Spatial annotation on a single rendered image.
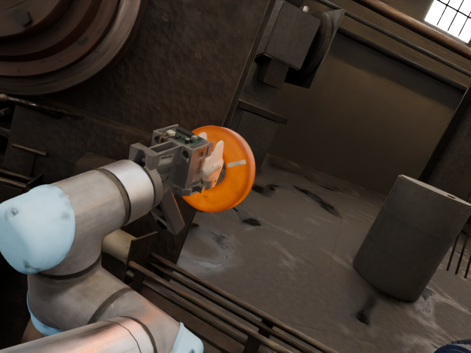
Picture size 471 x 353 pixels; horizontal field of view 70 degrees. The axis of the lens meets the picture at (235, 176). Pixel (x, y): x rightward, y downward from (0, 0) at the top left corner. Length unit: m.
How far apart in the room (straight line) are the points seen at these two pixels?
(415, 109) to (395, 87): 0.71
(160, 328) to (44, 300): 0.13
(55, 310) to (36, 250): 0.10
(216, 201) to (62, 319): 0.30
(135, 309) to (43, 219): 0.13
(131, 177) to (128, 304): 0.14
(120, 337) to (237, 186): 0.33
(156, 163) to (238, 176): 0.19
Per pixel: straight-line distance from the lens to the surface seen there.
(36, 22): 0.66
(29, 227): 0.34
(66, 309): 0.41
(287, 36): 4.94
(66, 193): 0.37
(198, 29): 0.86
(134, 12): 0.71
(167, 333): 0.38
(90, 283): 0.41
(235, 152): 0.57
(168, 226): 0.53
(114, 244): 0.73
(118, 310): 0.39
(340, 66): 7.46
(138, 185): 0.40
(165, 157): 0.44
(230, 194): 0.58
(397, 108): 8.16
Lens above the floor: 1.06
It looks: 14 degrees down
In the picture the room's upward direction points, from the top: 22 degrees clockwise
